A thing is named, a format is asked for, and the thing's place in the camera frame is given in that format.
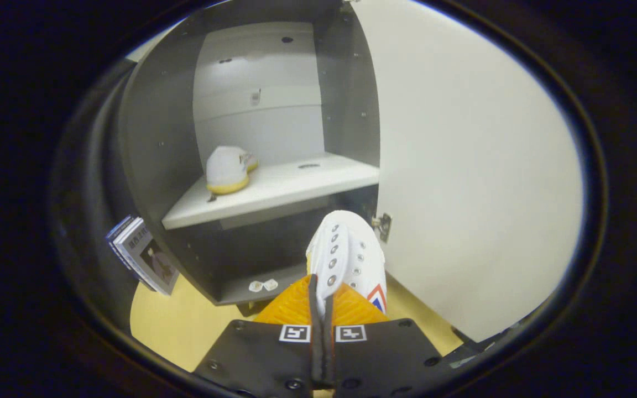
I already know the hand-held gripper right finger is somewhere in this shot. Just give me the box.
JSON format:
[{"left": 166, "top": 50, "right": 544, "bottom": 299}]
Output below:
[{"left": 324, "top": 283, "right": 443, "bottom": 398}]

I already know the white shoe cabinet door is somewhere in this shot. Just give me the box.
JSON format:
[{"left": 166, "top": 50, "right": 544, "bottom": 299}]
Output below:
[{"left": 352, "top": 0, "right": 584, "bottom": 343}]

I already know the white cabinet shelf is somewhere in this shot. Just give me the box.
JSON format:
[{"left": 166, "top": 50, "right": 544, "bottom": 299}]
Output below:
[{"left": 162, "top": 152, "right": 380, "bottom": 231}]

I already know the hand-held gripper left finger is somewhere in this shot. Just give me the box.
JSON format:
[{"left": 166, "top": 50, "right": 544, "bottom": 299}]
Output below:
[{"left": 194, "top": 275, "right": 325, "bottom": 398}]

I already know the white canvas shoe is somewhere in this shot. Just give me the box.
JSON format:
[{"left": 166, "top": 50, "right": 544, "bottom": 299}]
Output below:
[
  {"left": 206, "top": 145, "right": 259, "bottom": 195},
  {"left": 306, "top": 210, "right": 388, "bottom": 317}
]

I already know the grey shoe cabinet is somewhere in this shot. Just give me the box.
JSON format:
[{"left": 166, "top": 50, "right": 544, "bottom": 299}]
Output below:
[{"left": 118, "top": 0, "right": 381, "bottom": 306}]

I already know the stack of books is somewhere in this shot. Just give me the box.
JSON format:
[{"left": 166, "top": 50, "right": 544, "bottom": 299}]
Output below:
[{"left": 106, "top": 216, "right": 180, "bottom": 296}]

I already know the metal door hinge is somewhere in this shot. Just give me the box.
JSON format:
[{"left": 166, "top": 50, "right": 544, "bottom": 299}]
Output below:
[{"left": 373, "top": 213, "right": 392, "bottom": 243}]

